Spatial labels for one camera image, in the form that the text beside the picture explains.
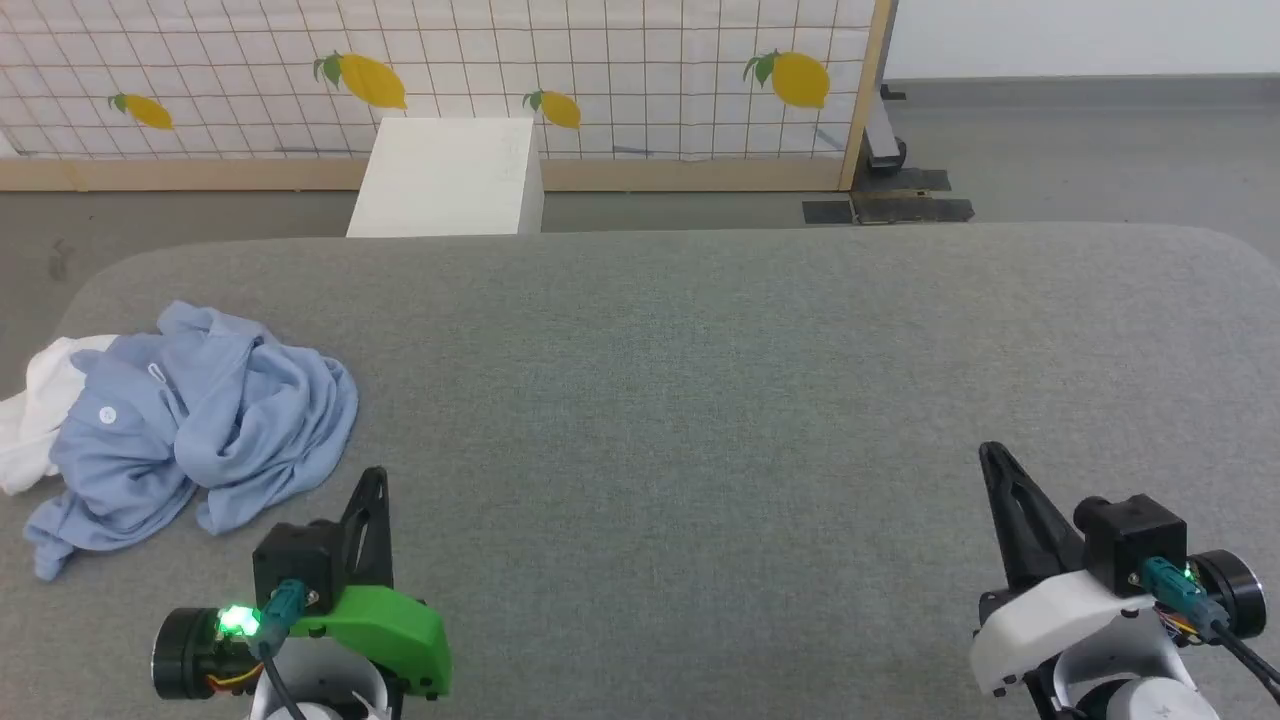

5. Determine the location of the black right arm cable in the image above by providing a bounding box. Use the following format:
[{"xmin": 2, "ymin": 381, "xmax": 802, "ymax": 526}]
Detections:
[{"xmin": 1140, "ymin": 557, "xmax": 1280, "ymax": 701}]

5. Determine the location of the grey metal screen foot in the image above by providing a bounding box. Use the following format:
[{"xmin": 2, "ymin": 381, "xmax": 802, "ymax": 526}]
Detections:
[{"xmin": 865, "ymin": 85, "xmax": 909, "ymax": 169}]

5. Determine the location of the large black floor plate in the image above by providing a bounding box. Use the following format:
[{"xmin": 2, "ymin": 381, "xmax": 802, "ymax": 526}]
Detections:
[{"xmin": 850, "ymin": 168, "xmax": 976, "ymax": 226}]

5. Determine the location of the light blue and white shirt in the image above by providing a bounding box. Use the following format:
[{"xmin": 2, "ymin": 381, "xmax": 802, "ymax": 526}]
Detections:
[{"xmin": 0, "ymin": 300, "xmax": 359, "ymax": 582}]

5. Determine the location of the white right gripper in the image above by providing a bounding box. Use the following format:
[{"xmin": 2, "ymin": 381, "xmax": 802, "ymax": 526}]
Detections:
[{"xmin": 968, "ymin": 441, "xmax": 1161, "ymax": 697}]

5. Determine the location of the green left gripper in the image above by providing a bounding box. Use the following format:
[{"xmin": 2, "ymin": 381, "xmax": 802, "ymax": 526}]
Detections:
[{"xmin": 290, "ymin": 467, "xmax": 452, "ymax": 698}]

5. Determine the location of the white box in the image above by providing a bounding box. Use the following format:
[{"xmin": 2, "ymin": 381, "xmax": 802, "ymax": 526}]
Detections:
[{"xmin": 346, "ymin": 117, "xmax": 546, "ymax": 238}]

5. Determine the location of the lemon print partition screen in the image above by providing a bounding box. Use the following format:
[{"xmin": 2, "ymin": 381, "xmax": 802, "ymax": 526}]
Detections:
[{"xmin": 0, "ymin": 0, "xmax": 896, "ymax": 193}]

